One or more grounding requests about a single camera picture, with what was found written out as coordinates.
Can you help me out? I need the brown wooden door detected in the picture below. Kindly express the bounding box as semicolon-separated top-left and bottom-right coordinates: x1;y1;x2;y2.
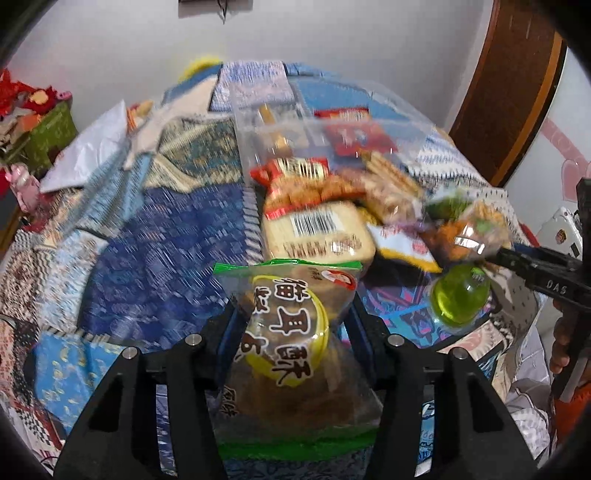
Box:
450;1;567;186

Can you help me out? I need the red peanut snack bag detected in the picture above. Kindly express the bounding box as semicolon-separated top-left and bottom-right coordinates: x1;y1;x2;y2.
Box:
249;157;365;220

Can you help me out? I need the square bread cake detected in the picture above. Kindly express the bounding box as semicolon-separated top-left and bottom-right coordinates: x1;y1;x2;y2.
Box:
262;201;376;269

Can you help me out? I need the yellow white snack packet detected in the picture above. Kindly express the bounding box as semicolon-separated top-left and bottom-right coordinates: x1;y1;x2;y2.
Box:
367;224;443;274

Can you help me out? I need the clear plastic storage box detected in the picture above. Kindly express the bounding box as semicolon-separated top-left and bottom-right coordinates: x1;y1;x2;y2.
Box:
229;76;432;185

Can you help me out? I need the green jelly cup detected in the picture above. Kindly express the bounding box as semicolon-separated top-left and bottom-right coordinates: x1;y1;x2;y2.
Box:
430;263;490;330

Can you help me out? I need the clear fried snack bag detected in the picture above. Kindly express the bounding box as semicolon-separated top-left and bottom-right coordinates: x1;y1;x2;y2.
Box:
419;200;512;266

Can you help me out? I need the person right hand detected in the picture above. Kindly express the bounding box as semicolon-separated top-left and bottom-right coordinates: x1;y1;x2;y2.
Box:
550;300;577;375

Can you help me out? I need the white plastic bag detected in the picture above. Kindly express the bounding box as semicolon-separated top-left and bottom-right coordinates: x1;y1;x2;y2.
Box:
40;100;127;194

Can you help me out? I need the clear biscuit stick pack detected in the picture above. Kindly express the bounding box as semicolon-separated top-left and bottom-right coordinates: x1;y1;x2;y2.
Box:
338;168;423;225

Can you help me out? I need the white wardrobe sliding door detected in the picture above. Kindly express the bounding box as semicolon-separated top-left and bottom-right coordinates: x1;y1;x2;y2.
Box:
505;51;590;257

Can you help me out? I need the red chip snack bag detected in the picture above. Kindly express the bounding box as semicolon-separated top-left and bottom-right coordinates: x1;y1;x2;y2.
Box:
314;107;399;157

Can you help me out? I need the green small snack packet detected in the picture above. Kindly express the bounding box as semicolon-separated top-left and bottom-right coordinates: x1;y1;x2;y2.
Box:
425;191;473;220

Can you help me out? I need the long brown wafer bar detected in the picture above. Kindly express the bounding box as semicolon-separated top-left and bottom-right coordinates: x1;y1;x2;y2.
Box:
259;103;294;160

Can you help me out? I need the yellow curved headboard tube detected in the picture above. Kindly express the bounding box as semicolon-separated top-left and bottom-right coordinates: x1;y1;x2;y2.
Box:
178;55;222;83

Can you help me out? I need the green storage basket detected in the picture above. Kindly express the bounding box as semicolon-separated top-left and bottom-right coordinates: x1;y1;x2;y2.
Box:
1;102;78;174

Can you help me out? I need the cat ear crisps bag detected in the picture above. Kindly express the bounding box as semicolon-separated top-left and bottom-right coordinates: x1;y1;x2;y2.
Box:
212;259;383;461

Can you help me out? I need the pink toy figure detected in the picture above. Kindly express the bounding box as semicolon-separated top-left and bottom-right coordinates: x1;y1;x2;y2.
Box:
5;163;40;214

